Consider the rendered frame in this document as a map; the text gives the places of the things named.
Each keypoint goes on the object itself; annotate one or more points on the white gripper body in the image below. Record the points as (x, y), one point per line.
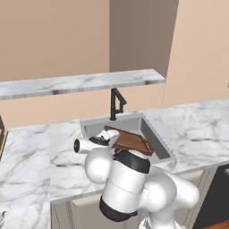
(112, 136)

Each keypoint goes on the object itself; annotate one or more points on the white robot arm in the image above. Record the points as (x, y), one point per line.
(128, 182)

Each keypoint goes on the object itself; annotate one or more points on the brown wooden cutting board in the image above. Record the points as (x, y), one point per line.
(132, 142)

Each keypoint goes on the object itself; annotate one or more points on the grey sink basin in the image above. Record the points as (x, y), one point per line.
(155, 140)

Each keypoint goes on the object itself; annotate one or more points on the black tap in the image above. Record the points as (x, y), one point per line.
(114, 104)

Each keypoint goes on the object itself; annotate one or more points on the beige cupboard run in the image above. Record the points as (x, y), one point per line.
(83, 213)

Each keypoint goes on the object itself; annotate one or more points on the brown wooden shelf unit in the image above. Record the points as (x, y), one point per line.
(2, 137)

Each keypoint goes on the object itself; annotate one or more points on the black dishwasher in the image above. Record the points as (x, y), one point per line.
(213, 199)

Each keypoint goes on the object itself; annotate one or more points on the marble wall shelf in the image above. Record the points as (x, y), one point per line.
(80, 83)

